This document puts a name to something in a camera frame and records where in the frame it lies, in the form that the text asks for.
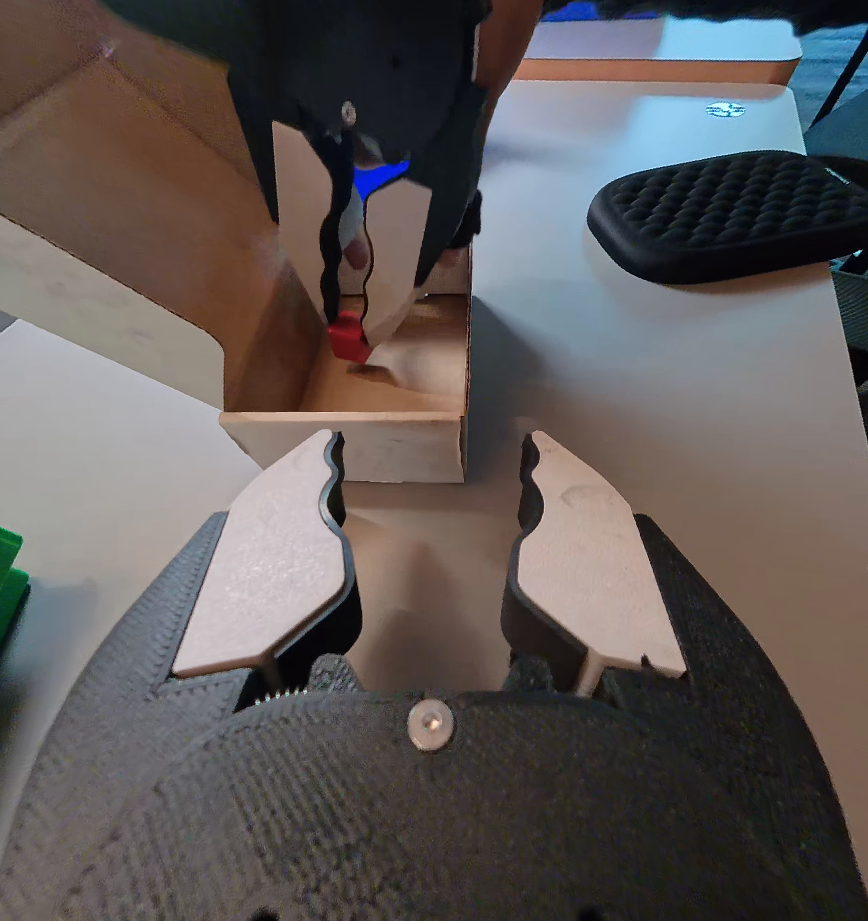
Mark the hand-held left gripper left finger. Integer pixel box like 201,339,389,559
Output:
169,429,363,702

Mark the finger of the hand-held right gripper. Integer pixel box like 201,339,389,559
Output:
270,119,353,326
362,176,430,346

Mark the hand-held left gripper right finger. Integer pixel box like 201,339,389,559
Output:
500,430,689,699

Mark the red cube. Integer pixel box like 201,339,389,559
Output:
327,309,374,364

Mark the white cardboard box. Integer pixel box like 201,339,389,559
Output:
0,0,473,484

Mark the person's right forearm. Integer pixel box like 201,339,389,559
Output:
476,0,544,109

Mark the person's right hand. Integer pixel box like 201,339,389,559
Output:
336,190,483,273

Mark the black textured chair armrest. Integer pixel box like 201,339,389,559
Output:
586,150,868,285

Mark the table with black leg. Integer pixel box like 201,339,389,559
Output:
807,14,868,132

